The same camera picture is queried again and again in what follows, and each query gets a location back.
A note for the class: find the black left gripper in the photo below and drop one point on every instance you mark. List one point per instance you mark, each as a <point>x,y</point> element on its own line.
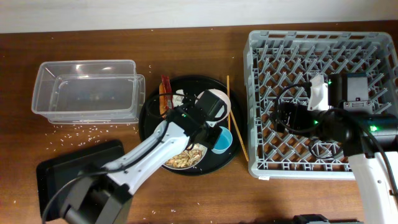
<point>212,140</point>

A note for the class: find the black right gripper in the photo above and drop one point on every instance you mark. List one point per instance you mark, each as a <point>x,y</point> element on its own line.
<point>298,112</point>

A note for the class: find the wooden chopstick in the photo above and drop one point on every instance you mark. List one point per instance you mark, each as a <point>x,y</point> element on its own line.
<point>228,94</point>
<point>239,136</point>

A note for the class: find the blue cup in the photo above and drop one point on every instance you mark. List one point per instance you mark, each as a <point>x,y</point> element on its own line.
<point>224,141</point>

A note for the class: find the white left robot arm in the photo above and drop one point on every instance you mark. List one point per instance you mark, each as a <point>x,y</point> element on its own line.
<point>104,194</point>

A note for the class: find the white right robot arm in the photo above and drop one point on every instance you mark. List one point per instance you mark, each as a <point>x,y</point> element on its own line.
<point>368,140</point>

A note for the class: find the grey dishwasher rack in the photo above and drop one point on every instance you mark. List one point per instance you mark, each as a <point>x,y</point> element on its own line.
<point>277,63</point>

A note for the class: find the crumpled white tissue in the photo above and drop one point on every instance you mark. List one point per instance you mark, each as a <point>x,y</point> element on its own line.
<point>177,99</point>

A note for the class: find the orange carrot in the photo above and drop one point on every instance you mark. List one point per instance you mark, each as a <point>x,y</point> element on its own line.
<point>162,100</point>

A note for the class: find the red snack wrapper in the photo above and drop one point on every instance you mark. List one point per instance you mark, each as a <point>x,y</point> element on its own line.
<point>168,91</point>

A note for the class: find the grey bowl with food scraps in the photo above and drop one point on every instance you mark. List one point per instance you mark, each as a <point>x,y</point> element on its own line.
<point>188,158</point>

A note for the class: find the clear plastic bin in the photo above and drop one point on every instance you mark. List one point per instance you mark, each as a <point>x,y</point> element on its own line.
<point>89,92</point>

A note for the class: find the black rectangular bin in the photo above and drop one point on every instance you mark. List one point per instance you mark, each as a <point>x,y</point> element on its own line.
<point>54,173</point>

